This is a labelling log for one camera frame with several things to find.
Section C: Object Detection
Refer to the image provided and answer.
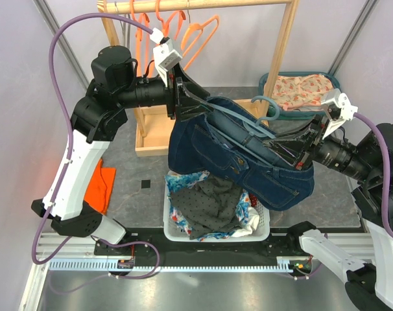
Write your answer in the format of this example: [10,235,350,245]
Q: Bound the pink patterned clothes in tub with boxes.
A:
[272,74,333,111]

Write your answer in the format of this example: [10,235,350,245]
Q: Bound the dark denim garment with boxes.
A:
[168,110,315,211]

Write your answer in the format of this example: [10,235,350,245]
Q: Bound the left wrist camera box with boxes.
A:
[153,37,182,87]

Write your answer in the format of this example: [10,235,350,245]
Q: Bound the blue-grey hanger of denim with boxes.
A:
[206,97,287,168]

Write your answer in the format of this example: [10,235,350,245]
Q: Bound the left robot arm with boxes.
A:
[31,41,209,255]

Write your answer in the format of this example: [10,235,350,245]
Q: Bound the black square floor marker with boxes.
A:
[141,179,151,189]

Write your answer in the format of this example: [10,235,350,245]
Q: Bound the white blouse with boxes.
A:
[231,207,260,238]

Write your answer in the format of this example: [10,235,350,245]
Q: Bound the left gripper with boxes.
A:
[117,63,215,121]

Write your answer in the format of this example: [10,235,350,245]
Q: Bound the blue floral skirt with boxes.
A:
[165,170,259,242]

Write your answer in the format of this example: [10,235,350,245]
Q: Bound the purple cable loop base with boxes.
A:
[47,240,163,294]
[278,256,322,281]

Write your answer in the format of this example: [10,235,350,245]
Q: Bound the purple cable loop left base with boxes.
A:
[47,240,163,294]

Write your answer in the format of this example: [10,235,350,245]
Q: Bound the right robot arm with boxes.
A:
[265,115,393,310]

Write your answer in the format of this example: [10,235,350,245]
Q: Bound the orange hanger of grey garment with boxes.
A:
[180,15,220,71]

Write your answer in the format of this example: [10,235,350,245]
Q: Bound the red polka dot skirt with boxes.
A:
[249,193,258,207]

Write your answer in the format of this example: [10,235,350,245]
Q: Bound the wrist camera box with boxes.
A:
[153,37,182,87]
[321,88,358,139]

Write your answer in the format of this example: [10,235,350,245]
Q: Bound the slotted cable duct rail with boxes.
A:
[49,259,293,273]

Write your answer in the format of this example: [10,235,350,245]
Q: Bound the orange hanger of blouse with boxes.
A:
[130,0,151,77]

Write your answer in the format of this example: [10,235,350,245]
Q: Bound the wooden clothes rack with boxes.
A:
[97,1,298,157]

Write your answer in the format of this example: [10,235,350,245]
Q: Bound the white plastic laundry basket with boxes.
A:
[163,183,270,244]

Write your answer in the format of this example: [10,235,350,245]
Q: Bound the orange cloth on floor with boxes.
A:
[84,159,116,214]

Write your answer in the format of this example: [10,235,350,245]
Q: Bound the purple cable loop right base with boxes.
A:
[278,256,322,281]

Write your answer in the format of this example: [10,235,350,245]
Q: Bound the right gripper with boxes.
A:
[263,111,378,181]

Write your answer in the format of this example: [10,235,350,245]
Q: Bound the grey dotted garment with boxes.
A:
[169,175,244,241]

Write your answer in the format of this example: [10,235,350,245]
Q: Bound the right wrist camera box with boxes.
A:
[321,88,358,139]

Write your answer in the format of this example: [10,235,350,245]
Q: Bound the orange hanger of floral skirt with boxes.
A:
[155,0,187,40]

